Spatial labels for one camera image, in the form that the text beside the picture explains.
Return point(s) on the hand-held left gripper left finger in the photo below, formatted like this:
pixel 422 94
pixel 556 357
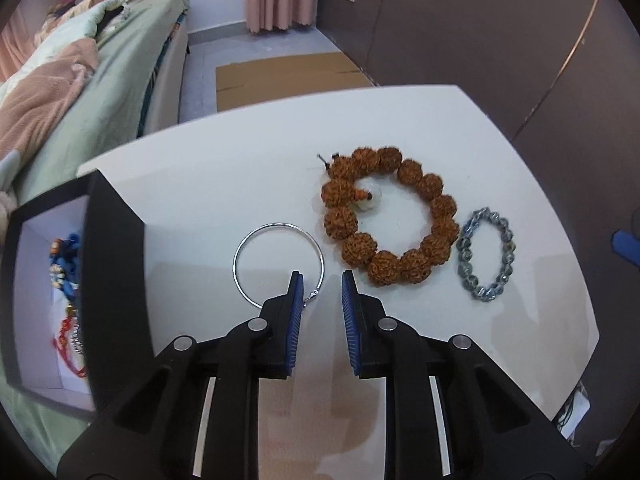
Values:
pixel 297 320

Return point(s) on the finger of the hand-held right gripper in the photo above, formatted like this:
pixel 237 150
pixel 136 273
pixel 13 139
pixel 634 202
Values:
pixel 627 246

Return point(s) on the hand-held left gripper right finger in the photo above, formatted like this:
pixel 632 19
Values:
pixel 350 320

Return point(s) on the silver bangle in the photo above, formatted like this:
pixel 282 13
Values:
pixel 278 224

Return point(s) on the black gift box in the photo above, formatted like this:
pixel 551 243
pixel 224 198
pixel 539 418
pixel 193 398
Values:
pixel 115 270

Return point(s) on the flat cardboard sheet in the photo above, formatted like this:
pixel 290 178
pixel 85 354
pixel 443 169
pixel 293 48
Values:
pixel 290 80

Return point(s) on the dark wood wardrobe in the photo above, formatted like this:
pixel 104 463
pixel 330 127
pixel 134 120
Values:
pixel 475 35

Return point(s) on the bed with green sheet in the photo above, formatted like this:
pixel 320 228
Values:
pixel 125 75

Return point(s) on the pale floral quilt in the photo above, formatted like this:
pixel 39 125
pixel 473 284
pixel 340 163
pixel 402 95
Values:
pixel 75 22

